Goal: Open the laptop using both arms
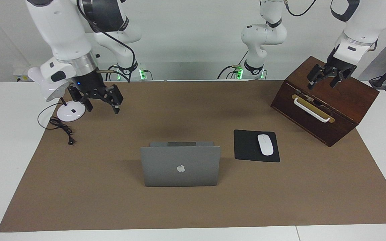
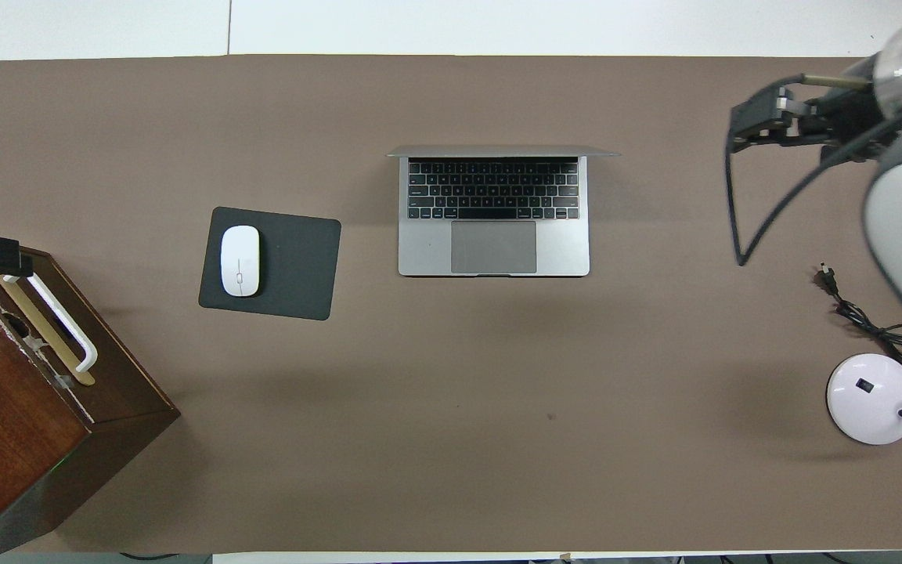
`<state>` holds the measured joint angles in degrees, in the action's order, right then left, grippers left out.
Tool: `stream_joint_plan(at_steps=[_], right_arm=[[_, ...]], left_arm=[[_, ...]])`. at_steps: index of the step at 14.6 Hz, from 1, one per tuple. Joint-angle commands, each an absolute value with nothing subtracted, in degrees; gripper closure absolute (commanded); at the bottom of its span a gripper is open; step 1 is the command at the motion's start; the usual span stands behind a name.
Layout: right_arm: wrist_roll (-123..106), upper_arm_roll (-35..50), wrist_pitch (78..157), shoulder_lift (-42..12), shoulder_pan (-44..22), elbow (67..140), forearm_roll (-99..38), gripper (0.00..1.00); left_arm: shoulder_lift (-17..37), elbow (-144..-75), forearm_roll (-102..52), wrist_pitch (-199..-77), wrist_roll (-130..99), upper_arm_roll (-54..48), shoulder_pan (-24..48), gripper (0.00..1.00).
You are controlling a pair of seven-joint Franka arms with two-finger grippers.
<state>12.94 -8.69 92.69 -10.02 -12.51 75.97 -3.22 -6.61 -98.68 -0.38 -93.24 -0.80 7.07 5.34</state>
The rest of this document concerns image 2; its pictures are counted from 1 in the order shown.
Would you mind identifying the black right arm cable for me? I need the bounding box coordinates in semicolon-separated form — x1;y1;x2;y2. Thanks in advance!
725;73;902;267

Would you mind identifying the black mouse pad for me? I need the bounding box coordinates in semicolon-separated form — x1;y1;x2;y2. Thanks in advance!
198;207;342;321

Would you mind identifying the white computer mouse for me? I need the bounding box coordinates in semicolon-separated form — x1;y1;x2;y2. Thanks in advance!
220;226;262;298

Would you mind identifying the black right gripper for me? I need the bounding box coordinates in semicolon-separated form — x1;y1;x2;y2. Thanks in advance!
731;82;890;152

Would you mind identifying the brown table mat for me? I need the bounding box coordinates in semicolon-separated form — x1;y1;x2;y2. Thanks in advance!
0;55;902;553

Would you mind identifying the black lamp power cable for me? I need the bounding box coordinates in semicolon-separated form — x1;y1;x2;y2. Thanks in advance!
814;263;902;371

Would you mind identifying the white desk lamp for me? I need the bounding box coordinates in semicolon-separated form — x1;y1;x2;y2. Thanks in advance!
826;353;902;446

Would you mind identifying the brass handle plate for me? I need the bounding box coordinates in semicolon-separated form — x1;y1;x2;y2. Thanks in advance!
0;273;96;386

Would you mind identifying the grey apple laptop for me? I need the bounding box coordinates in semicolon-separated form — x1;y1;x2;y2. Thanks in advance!
386;145;622;278

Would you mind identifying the white box handle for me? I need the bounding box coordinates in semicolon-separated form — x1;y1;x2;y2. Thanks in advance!
3;270;98;373

